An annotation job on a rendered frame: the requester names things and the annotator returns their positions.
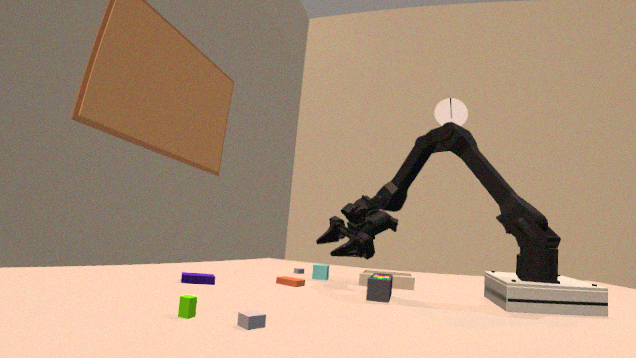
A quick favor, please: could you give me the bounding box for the purple flat bar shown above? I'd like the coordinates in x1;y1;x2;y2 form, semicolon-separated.
181;272;216;285

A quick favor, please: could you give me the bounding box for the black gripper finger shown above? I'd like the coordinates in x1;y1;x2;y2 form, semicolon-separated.
330;234;362;258
316;221;339;244

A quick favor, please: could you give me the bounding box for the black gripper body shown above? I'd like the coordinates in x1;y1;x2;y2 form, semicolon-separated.
329;216;378;259

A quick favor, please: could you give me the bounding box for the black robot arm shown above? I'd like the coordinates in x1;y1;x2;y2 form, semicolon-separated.
341;122;561;284

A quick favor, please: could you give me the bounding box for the light teal cube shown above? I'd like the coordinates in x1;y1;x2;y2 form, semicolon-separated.
312;264;330;281

